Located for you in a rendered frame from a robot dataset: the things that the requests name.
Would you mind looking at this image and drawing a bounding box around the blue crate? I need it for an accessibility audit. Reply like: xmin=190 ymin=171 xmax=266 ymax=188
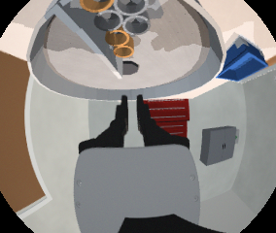
xmin=216 ymin=37 xmax=268 ymax=82

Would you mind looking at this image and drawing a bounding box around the bronze bushing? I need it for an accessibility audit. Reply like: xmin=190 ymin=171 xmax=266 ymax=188
xmin=80 ymin=0 xmax=114 ymax=13
xmin=114 ymin=36 xmax=134 ymax=57
xmin=105 ymin=25 xmax=129 ymax=47

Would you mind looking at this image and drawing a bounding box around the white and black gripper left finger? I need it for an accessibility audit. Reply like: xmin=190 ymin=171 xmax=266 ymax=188
xmin=79 ymin=95 xmax=128 ymax=155

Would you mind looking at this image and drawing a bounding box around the grey round turntable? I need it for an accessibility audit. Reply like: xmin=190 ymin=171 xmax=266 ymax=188
xmin=26 ymin=0 xmax=226 ymax=101

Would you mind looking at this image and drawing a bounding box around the dark grey cylinder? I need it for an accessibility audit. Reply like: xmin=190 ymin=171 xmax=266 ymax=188
xmin=122 ymin=11 xmax=151 ymax=35
xmin=94 ymin=4 xmax=123 ymax=31
xmin=114 ymin=0 xmax=149 ymax=16

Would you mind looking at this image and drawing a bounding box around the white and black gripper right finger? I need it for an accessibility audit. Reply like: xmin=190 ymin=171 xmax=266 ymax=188
xmin=137 ymin=94 xmax=190 ymax=149

